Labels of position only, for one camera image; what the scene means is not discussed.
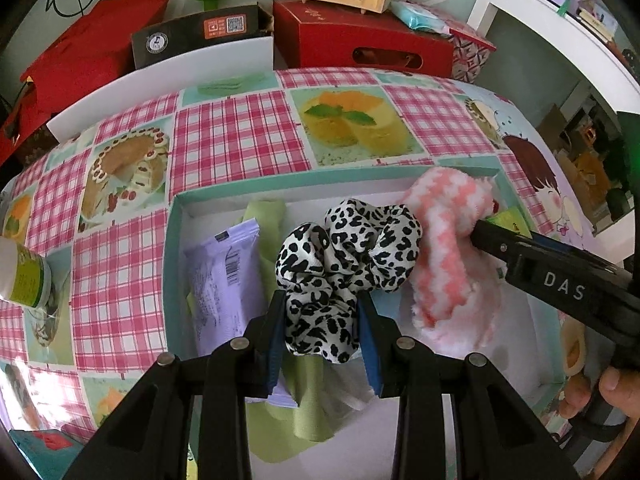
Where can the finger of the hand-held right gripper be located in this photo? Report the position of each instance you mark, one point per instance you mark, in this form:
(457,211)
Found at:
(495,245)
(555,246)

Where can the teal wipes pack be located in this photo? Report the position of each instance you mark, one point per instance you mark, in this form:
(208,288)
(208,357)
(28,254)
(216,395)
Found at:
(420,15)

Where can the white shelf unit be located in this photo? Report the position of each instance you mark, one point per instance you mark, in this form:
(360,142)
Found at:
(550,35)

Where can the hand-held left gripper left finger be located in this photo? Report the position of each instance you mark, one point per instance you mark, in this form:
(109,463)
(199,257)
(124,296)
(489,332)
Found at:
(277,345)

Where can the white pill bottle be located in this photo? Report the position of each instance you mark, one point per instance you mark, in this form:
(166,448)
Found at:
(25,275)

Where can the white board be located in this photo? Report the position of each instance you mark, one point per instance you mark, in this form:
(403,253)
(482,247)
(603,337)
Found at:
(150,80)

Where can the black cardboard box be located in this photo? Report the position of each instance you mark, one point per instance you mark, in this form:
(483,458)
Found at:
(190,35)

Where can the light green cloth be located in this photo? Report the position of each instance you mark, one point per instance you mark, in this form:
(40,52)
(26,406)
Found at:
(310,410)

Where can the pink patterned box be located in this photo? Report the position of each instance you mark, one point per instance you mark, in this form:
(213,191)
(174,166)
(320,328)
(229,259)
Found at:
(470,55)

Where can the leopard print scrunchie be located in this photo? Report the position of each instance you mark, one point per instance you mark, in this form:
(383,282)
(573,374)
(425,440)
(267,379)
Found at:
(345,255)

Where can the red gift bag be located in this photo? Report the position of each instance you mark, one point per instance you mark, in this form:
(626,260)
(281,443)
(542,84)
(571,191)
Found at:
(90,45)

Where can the dark red floral box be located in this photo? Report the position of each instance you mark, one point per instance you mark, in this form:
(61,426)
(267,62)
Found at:
(20,125)

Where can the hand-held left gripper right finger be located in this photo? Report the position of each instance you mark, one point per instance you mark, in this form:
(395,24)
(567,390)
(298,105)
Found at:
(370,350)

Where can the checkered cake print tablecloth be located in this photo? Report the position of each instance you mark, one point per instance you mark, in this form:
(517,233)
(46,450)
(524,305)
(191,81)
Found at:
(230,130)

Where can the brown paper bag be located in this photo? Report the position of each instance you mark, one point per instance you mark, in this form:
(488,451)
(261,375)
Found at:
(585,170)

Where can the person's right hand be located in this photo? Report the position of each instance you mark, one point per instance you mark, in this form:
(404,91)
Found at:
(622,390)

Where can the purple packet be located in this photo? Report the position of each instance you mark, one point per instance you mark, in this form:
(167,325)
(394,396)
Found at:
(220,280)

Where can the white box with teal rim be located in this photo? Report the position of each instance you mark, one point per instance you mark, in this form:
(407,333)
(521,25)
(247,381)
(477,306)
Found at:
(530,330)

